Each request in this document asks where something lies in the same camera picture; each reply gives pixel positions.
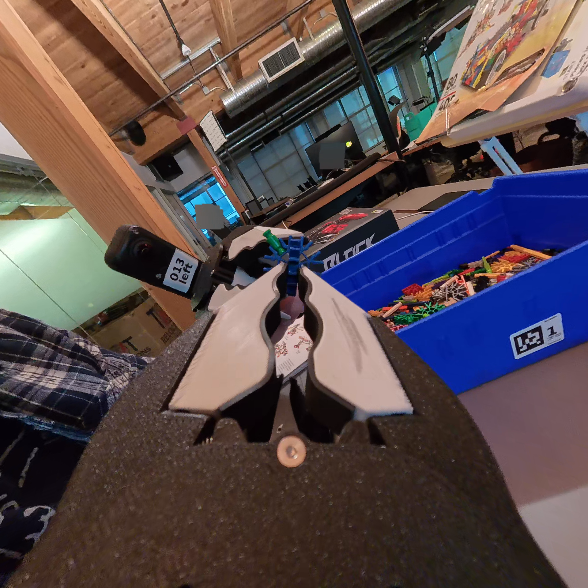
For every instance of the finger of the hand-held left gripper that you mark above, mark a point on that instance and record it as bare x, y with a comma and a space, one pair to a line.
225, 297
248, 239

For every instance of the teal box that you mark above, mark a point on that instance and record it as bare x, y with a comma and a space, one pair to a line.
420, 126

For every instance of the instruction booklet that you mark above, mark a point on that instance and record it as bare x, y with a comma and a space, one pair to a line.
289, 349

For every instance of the blue snowflake connector assembly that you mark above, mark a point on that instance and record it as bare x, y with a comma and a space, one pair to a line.
294, 257

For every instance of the long wooden desk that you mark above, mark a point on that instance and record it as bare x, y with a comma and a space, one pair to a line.
349, 177

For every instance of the white vent grille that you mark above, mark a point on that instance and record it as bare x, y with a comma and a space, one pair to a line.
281, 59

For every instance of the silver ventilation duct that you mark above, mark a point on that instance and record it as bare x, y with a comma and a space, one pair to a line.
321, 36

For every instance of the black wall speaker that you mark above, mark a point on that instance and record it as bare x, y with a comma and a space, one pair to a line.
167, 167

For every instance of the printed cardboard box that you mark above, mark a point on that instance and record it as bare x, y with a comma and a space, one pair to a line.
119, 342
160, 321

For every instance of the black metal pole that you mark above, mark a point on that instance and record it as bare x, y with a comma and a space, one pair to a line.
363, 69

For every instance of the white wall chart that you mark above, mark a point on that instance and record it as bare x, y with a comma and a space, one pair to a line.
213, 131

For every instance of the black dome fixture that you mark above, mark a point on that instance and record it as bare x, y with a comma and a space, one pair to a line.
135, 133

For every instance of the pile of colourful construction pieces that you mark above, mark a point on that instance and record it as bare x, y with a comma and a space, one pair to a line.
459, 285

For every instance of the black toy box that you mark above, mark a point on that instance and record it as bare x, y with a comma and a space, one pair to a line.
358, 229

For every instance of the green plastic rod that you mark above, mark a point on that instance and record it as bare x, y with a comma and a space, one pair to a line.
272, 240

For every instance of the red wall sign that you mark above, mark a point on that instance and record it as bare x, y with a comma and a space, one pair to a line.
220, 177

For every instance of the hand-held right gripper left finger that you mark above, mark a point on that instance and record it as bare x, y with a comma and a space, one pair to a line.
225, 363

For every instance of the blue bin with tag label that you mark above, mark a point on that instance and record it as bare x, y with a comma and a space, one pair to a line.
459, 358

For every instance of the person's left forearm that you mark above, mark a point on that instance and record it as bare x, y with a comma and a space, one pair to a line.
55, 358

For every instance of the person's clothed torso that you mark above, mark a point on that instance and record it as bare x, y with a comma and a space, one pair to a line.
27, 482

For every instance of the black computer monitor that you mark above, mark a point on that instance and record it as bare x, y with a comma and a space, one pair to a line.
347, 133

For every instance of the brick picture instruction sheet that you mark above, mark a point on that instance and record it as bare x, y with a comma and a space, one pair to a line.
569, 64

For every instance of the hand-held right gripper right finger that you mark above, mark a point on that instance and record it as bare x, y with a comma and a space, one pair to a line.
358, 363

